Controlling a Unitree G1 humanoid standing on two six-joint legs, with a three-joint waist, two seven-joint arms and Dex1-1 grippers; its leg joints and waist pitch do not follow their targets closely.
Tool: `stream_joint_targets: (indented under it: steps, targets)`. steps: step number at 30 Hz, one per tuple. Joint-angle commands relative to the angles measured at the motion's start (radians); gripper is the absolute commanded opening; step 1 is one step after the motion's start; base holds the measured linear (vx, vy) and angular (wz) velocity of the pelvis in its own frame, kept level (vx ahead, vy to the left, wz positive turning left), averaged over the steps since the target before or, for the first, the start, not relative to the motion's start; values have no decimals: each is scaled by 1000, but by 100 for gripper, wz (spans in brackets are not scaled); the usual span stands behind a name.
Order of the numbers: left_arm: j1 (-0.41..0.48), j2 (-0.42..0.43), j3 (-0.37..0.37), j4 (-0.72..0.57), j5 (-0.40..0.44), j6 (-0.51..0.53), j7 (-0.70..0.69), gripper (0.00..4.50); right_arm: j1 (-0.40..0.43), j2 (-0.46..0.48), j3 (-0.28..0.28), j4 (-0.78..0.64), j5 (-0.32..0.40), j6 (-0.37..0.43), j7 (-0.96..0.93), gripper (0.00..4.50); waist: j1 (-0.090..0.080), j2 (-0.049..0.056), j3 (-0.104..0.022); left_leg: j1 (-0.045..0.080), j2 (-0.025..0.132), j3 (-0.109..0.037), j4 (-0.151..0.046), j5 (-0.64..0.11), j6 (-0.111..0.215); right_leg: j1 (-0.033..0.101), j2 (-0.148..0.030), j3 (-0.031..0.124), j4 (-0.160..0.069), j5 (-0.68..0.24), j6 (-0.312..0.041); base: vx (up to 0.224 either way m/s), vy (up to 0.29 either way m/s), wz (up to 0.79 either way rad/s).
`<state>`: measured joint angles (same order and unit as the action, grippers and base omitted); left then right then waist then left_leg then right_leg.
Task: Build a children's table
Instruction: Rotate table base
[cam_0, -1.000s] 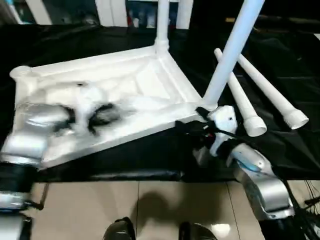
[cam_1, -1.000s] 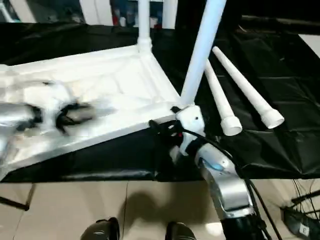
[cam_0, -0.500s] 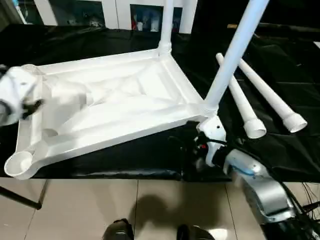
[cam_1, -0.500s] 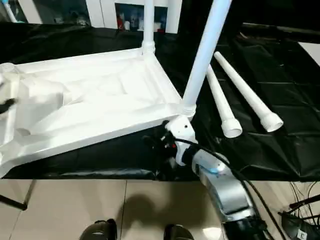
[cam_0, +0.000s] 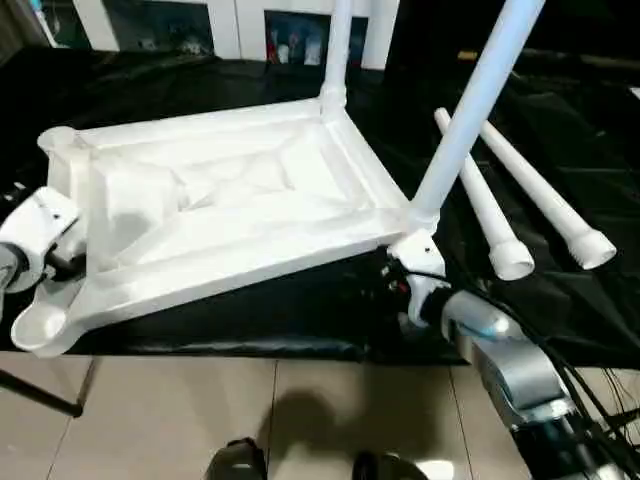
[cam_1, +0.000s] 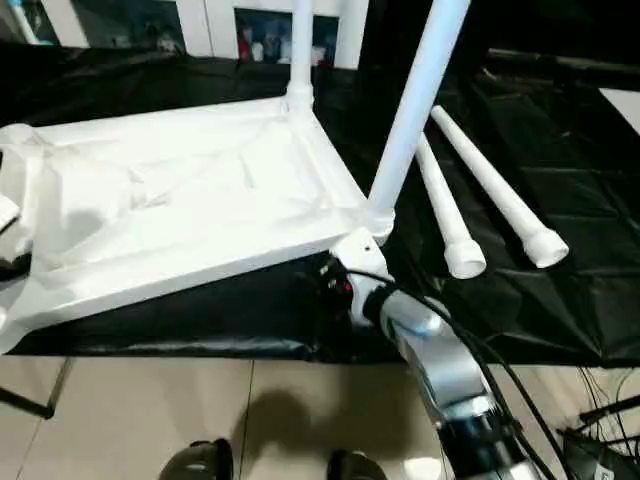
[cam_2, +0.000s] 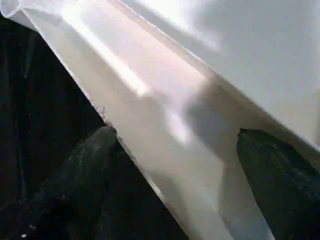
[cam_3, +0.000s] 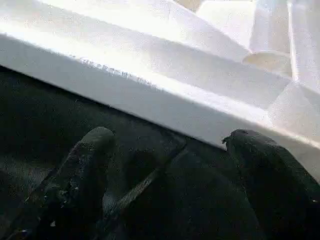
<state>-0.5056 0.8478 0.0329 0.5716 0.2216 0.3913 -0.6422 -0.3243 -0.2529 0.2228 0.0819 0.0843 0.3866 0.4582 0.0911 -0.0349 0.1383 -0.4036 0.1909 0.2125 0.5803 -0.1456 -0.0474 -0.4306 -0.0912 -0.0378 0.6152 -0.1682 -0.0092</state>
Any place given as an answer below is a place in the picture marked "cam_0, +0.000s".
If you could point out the white plastic table top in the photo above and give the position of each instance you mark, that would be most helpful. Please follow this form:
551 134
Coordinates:
250 200

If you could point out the black work mat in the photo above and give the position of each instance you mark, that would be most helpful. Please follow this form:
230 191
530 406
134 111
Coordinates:
300 310

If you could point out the black metal table leg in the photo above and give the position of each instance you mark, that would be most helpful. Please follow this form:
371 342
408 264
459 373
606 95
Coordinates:
40 395

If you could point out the dark right robot foot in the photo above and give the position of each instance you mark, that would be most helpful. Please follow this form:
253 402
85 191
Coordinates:
387 467

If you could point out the dark robot foot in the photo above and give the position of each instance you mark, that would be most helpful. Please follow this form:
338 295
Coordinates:
236 462
387 467

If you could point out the yellowish label tag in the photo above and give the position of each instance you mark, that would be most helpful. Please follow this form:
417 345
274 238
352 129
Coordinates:
468 54

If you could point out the white pipe with blue bands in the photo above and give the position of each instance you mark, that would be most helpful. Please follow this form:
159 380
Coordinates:
45 25

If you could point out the grey curtain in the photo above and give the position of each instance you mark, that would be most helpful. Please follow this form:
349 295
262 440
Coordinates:
12 30

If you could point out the white blue patterned container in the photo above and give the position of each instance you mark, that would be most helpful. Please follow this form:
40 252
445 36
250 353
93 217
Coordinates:
312 50

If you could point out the dark left robot foot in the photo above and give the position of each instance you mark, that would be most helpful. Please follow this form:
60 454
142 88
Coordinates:
236 462

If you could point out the white mug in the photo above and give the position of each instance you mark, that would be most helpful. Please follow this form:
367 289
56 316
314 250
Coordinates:
284 54

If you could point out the red bottle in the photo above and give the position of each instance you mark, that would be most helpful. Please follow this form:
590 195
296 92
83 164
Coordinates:
273 47

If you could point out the white glass door cabinet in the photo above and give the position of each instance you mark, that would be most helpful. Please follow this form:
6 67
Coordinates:
225 25

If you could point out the dark metal bar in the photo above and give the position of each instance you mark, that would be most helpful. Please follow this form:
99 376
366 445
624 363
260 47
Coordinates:
580 57

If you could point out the white flat board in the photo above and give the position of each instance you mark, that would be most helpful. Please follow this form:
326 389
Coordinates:
635 94

